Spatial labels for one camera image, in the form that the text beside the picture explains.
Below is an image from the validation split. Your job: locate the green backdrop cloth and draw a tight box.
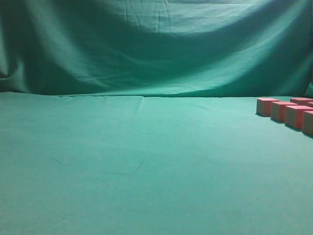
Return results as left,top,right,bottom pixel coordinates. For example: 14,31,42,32
0,0,313,97

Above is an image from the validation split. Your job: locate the green table cloth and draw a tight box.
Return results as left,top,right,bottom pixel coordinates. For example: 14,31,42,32
0,93,313,235

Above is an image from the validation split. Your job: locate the pink wooden cube rear column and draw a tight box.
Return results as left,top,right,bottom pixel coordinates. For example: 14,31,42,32
290,97,313,106

